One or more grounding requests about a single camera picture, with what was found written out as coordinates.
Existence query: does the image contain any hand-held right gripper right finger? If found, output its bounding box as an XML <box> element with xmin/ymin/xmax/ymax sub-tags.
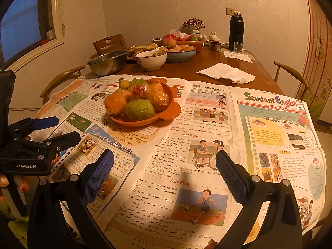
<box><xmin>216</xmin><ymin>150</ymin><xmax>301</xmax><ymax>218</ymax></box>

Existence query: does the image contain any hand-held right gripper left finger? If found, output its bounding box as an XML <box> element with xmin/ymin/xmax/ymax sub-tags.
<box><xmin>30</xmin><ymin>149</ymin><xmax>115</xmax><ymax>218</ymax></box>

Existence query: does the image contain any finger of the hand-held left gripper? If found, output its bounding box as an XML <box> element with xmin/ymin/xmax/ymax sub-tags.
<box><xmin>9</xmin><ymin>116</ymin><xmax>59</xmax><ymax>136</ymax></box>
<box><xmin>24</xmin><ymin>132</ymin><xmax>81</xmax><ymax>160</ymax></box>

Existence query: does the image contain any large green fruit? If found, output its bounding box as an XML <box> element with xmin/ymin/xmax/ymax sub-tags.
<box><xmin>124</xmin><ymin>99</ymin><xmax>155</xmax><ymax>121</ymax></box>

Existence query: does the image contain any small red fruit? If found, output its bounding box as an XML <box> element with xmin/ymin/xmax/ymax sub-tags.
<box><xmin>133</xmin><ymin>85</ymin><xmax>149</xmax><ymax>99</ymax></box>

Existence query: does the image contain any small green fruit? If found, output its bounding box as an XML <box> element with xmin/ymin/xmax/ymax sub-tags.
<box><xmin>128</xmin><ymin>78</ymin><xmax>146</xmax><ymax>88</ymax></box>

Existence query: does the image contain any orange plastic plate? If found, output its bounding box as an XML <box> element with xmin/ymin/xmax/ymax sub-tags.
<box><xmin>107</xmin><ymin>77</ymin><xmax>181</xmax><ymax>127</ymax></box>

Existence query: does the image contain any person's left hand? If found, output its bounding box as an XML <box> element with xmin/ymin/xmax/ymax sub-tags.
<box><xmin>0</xmin><ymin>174</ymin><xmax>31</xmax><ymax>195</ymax></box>

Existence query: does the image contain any newspaper with panda picture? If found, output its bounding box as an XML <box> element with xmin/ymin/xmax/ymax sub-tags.
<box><xmin>48</xmin><ymin>124</ymin><xmax>142</xmax><ymax>223</ymax></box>

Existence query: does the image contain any curved wooden armchair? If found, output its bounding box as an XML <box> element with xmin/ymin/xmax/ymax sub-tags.
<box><xmin>40</xmin><ymin>66</ymin><xmax>85</xmax><ymax>104</ymax></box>
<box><xmin>273</xmin><ymin>61</ymin><xmax>311</xmax><ymax>94</ymax></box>

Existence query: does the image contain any newspaper with yellow note panel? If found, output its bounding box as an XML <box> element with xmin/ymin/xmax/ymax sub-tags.
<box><xmin>229</xmin><ymin>88</ymin><xmax>327</xmax><ymax>244</ymax></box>

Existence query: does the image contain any person's green fleece clothing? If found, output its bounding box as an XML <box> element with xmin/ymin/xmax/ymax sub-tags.
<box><xmin>0</xmin><ymin>200</ymin><xmax>30</xmax><ymax>249</ymax></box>

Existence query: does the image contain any newspaper with schoolchildren cartoons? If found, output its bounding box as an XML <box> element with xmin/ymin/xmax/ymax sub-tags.
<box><xmin>104</xmin><ymin>82</ymin><xmax>243</xmax><ymax>249</ymax></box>

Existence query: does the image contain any stainless steel bowl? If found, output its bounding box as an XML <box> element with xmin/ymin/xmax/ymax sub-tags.
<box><xmin>86</xmin><ymin>50</ymin><xmax>128</xmax><ymax>77</ymax></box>

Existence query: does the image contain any crumpled white tissue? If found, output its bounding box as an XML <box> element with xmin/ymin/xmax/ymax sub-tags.
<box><xmin>197</xmin><ymin>63</ymin><xmax>256</xmax><ymax>84</ymax></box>

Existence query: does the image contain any wooden chair back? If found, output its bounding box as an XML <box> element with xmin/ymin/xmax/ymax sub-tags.
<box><xmin>93</xmin><ymin>34</ymin><xmax>127</xmax><ymax>55</ymax></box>

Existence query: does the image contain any white patterned bowl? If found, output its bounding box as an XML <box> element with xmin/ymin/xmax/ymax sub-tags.
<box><xmin>135</xmin><ymin>50</ymin><xmax>168</xmax><ymax>71</ymax></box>

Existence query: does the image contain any plate of fried food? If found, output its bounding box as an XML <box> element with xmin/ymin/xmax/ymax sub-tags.
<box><xmin>127</xmin><ymin>44</ymin><xmax>159</xmax><ymax>60</ymax></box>

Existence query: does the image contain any flat white paper sheet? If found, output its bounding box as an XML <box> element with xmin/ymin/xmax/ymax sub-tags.
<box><xmin>223</xmin><ymin>50</ymin><xmax>253</xmax><ymax>63</ymax></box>

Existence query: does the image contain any blue enamel bowl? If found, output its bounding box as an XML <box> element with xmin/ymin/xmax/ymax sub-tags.
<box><xmin>158</xmin><ymin>45</ymin><xmax>197</xmax><ymax>63</ymax></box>

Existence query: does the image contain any orange fruit tray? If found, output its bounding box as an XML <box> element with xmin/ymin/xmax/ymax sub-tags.
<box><xmin>179</xmin><ymin>38</ymin><xmax>206</xmax><ymax>50</ymax></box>

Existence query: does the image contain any black thermos bottle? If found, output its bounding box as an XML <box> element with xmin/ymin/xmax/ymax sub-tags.
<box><xmin>229</xmin><ymin>12</ymin><xmax>245</xmax><ymax>50</ymax></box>

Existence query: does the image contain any pink cartoon door curtain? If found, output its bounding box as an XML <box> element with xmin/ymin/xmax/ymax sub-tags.
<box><xmin>296</xmin><ymin>0</ymin><xmax>332</xmax><ymax>125</ymax></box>

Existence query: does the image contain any white crumpled wrapper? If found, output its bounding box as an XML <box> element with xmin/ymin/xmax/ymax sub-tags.
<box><xmin>170</xmin><ymin>29</ymin><xmax>190</xmax><ymax>38</ymax></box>

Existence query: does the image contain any dried flower bouquet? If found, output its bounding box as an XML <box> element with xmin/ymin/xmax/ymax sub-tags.
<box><xmin>182</xmin><ymin>18</ymin><xmax>205</xmax><ymax>30</ymax></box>

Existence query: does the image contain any window with white frame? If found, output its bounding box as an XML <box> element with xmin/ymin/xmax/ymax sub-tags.
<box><xmin>0</xmin><ymin>0</ymin><xmax>64</xmax><ymax>70</ymax></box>

